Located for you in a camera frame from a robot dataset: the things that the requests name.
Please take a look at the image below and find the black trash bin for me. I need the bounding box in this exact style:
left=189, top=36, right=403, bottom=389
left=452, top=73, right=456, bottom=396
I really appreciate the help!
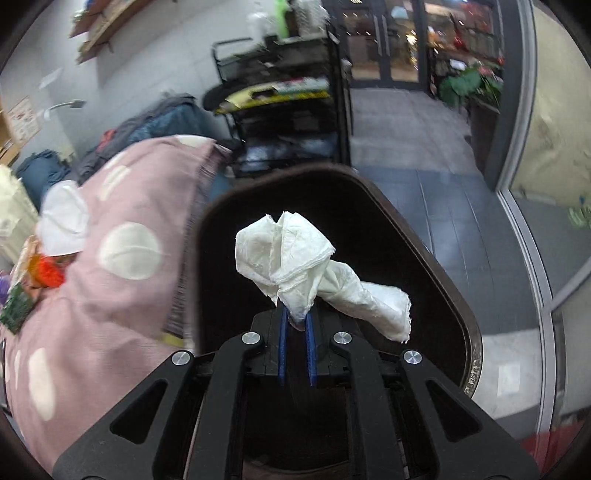
left=188, top=163, right=483, bottom=396

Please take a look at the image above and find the white paper bag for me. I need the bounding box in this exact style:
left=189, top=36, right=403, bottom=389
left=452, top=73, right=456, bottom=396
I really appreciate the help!
left=36, top=180, right=89, bottom=257

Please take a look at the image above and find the white floor lamp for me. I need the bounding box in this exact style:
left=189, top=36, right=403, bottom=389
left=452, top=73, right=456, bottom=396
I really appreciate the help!
left=43, top=99, right=86, bottom=121

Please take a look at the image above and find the orange foam fruit net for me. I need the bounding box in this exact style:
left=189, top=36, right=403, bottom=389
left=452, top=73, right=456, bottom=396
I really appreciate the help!
left=27, top=253, right=65, bottom=288

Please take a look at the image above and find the grey blue massage bed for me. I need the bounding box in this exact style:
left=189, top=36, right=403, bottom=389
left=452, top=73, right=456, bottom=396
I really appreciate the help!
left=13, top=94, right=221, bottom=208

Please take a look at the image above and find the white tissue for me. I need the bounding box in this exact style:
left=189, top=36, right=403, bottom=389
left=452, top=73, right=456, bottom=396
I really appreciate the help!
left=235, top=211, right=412, bottom=343

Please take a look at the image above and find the green white milk carton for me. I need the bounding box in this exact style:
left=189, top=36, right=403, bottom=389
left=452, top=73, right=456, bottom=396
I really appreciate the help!
left=0, top=282, right=35, bottom=335

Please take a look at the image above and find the black utility cart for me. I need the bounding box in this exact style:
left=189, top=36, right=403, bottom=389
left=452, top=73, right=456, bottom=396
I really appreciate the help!
left=202, top=23, right=352, bottom=179

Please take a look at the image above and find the green potted plant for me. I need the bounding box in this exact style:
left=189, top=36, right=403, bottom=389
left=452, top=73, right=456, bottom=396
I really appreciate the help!
left=439, top=63, right=504, bottom=109

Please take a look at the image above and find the wooden wall shelf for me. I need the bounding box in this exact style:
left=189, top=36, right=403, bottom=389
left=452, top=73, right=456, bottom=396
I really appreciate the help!
left=69, top=0, right=152, bottom=65

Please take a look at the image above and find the pink polka dot bedspread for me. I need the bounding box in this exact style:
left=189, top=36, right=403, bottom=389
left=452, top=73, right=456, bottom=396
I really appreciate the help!
left=1, top=135, right=225, bottom=470

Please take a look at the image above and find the cream cloth cover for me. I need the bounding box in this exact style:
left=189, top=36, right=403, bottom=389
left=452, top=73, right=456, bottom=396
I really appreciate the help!
left=0, top=165, right=39, bottom=264

